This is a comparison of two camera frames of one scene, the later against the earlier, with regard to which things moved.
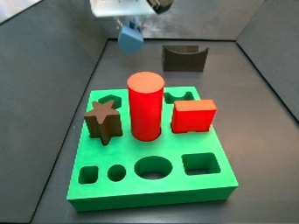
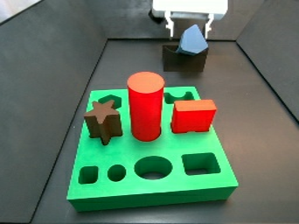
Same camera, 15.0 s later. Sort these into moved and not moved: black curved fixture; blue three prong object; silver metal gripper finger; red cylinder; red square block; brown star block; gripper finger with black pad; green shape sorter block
Moved: silver metal gripper finger; gripper finger with black pad; blue three prong object
Not moved: red cylinder; brown star block; red square block; black curved fixture; green shape sorter block
